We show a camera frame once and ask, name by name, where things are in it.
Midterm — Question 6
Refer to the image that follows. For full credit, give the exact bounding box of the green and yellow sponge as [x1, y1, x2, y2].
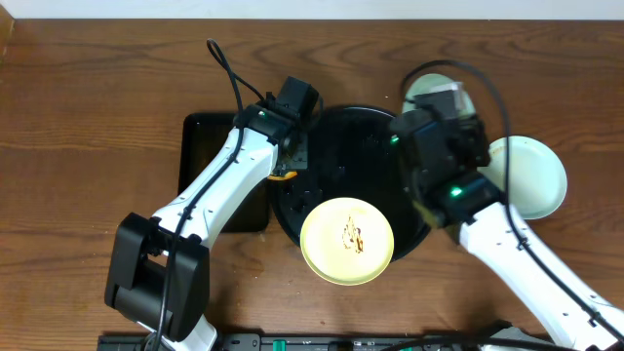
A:
[268, 171, 297, 181]

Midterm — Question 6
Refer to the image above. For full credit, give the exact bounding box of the light blue plate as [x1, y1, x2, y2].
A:
[402, 73, 476, 118]

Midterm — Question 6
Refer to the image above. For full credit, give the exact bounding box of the pale green plate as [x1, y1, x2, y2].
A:
[477, 135, 568, 220]

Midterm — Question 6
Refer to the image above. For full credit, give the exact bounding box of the yellow plate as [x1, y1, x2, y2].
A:
[299, 197, 394, 286]

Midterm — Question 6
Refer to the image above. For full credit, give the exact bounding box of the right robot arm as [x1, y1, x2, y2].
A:
[390, 106, 623, 350]

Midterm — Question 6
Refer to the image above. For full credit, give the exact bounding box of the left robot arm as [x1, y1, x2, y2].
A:
[104, 102, 313, 350]

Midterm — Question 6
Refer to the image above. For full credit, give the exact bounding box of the black round tray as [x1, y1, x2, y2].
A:
[269, 105, 430, 261]

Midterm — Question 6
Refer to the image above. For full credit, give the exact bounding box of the black rectangular tray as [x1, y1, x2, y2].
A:
[177, 111, 270, 233]

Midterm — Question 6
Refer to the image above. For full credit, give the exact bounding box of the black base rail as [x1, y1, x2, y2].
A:
[96, 331, 557, 351]

